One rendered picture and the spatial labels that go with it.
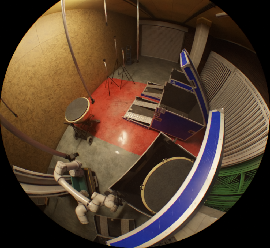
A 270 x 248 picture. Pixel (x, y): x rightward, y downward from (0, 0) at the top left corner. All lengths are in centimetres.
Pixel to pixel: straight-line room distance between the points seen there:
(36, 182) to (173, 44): 790
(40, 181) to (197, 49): 502
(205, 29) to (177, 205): 402
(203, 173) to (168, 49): 688
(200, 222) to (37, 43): 398
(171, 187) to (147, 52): 730
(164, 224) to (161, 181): 77
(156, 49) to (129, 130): 612
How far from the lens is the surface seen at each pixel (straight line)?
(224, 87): 303
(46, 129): 280
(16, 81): 241
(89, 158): 233
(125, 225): 265
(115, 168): 208
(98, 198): 91
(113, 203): 90
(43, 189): 156
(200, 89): 113
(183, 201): 41
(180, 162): 119
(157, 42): 691
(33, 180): 146
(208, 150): 47
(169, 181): 115
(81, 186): 203
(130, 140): 211
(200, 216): 153
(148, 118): 221
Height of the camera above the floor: 203
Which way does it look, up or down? 55 degrees down
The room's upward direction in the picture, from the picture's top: 1 degrees counter-clockwise
